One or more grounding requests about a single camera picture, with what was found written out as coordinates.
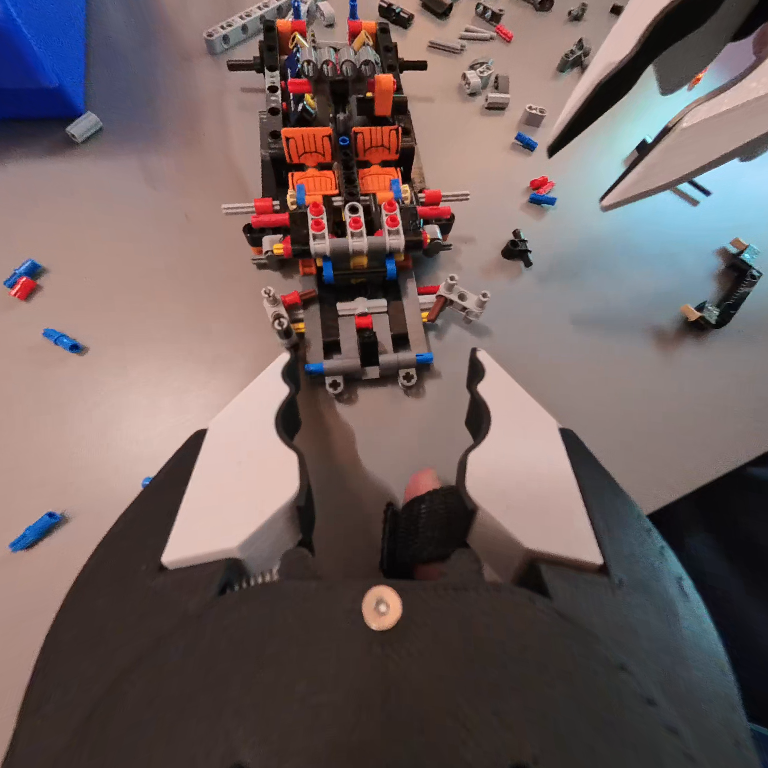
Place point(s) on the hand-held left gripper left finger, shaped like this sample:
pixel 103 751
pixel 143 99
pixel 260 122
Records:
pixel 240 486

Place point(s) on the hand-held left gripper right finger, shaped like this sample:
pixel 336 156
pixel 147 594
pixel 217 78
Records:
pixel 528 486

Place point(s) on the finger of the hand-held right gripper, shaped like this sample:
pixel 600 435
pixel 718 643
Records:
pixel 708 150
pixel 612 60

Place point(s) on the brown lego axle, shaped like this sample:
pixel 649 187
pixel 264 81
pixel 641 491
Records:
pixel 436 310

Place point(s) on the lego car chassis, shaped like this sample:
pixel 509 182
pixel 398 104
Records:
pixel 342 240

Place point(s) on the dark grey lego connector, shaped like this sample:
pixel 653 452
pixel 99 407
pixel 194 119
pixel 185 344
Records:
pixel 575 55

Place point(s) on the black lego connector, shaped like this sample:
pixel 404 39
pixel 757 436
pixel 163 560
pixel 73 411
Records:
pixel 537 3
pixel 396 11
pixel 579 11
pixel 489 11
pixel 438 6
pixel 517 247

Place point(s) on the grey two-hole lego piece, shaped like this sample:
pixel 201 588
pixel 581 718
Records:
pixel 536 116

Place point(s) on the red lego pin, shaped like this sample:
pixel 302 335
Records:
pixel 540 183
pixel 504 33
pixel 23 289

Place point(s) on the small grey lego piece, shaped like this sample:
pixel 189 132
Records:
pixel 497 101
pixel 503 83

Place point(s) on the grey round lego connector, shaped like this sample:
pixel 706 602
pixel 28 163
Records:
pixel 477 78

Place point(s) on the grey lego axle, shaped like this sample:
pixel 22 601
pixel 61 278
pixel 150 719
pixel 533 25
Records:
pixel 477 33
pixel 447 46

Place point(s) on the black lego assembly tan tips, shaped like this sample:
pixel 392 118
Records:
pixel 729 288

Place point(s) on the long grey lego beam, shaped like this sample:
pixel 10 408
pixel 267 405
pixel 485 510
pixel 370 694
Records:
pixel 234 30

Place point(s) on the grey lego cylinder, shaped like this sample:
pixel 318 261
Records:
pixel 84 127

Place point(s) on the person's left hand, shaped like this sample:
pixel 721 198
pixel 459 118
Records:
pixel 423 485

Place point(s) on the dark pants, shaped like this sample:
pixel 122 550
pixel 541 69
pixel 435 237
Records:
pixel 720 540

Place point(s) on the blue plastic bin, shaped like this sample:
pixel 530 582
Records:
pixel 36 60

